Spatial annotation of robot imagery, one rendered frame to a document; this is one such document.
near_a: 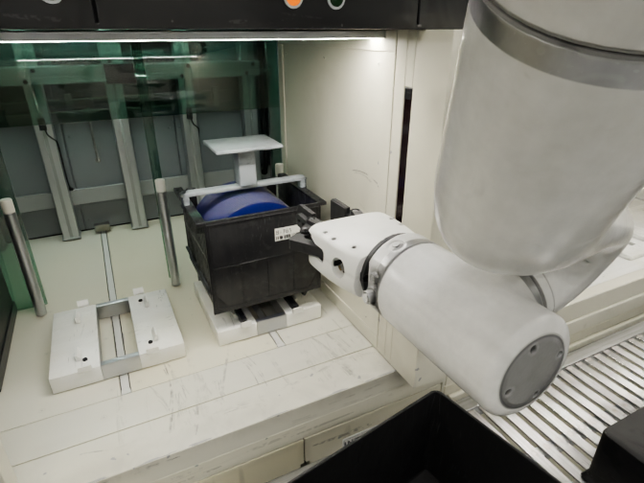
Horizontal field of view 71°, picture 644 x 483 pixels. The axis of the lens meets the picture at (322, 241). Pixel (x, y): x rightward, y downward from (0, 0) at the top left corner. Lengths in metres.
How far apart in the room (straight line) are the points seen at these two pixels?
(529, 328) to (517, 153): 0.17
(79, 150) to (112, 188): 0.13
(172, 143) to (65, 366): 0.77
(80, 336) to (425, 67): 0.73
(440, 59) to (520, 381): 0.39
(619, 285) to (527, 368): 0.91
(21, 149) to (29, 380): 0.69
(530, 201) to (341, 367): 0.65
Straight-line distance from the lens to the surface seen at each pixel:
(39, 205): 1.45
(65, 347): 0.92
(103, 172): 1.43
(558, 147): 0.18
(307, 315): 0.91
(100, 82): 0.99
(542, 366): 0.35
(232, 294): 0.82
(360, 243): 0.44
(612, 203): 0.21
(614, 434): 0.84
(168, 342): 0.86
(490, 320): 0.33
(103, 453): 0.75
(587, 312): 1.18
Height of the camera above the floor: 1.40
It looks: 25 degrees down
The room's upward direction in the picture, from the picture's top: straight up
